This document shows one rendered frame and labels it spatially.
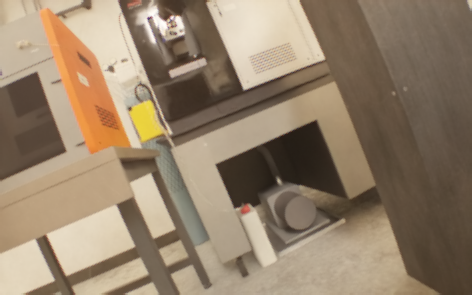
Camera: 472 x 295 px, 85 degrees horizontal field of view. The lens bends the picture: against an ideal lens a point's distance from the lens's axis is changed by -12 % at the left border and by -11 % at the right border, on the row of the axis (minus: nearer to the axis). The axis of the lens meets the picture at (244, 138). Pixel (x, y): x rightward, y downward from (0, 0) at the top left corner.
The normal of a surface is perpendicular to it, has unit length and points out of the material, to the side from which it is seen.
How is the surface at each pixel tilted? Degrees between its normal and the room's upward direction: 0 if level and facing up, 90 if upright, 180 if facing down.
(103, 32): 90
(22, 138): 90
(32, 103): 90
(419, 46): 90
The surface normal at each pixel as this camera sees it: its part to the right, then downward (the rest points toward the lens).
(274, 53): 0.17, -0.05
